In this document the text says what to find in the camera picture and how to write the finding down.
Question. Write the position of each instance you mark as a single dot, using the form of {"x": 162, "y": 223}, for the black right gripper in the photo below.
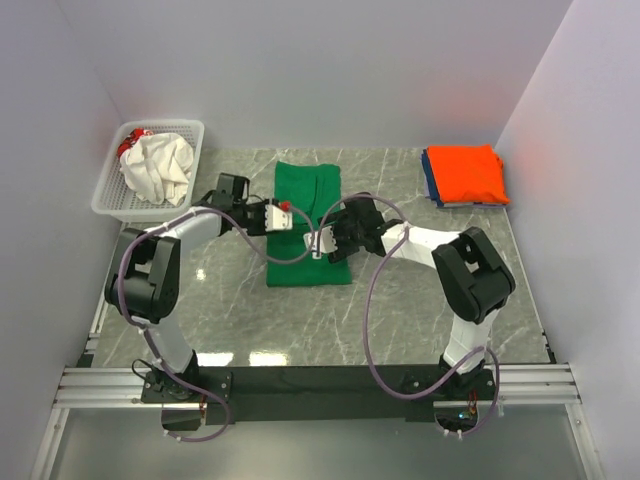
{"x": 343, "y": 252}

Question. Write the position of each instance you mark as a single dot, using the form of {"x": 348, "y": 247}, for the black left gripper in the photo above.
{"x": 260, "y": 230}

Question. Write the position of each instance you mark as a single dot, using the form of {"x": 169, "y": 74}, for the green t shirt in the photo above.
{"x": 311, "y": 189}

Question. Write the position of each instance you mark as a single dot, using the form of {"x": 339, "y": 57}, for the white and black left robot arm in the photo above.
{"x": 145, "y": 274}

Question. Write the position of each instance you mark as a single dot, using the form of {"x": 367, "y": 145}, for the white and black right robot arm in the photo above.
{"x": 475, "y": 280}

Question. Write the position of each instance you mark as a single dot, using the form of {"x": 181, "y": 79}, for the folded blue t shirt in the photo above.
{"x": 428, "y": 172}

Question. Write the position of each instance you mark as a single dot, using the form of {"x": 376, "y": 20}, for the white crumpled t shirt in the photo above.
{"x": 158, "y": 168}

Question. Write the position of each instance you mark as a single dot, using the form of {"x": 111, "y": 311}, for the white plastic laundry basket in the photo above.
{"x": 112, "y": 197}

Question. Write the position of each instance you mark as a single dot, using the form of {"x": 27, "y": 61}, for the folded orange t shirt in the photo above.
{"x": 468, "y": 174}

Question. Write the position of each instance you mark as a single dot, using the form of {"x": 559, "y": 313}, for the red garment in basket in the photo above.
{"x": 131, "y": 139}

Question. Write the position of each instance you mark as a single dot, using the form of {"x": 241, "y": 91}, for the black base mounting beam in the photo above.
{"x": 306, "y": 393}

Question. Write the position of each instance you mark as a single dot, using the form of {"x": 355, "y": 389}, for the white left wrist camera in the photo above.
{"x": 278, "y": 216}

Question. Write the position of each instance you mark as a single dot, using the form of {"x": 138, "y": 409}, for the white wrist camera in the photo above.
{"x": 321, "y": 242}
{"x": 278, "y": 216}

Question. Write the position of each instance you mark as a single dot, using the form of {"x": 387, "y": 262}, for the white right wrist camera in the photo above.
{"x": 321, "y": 242}

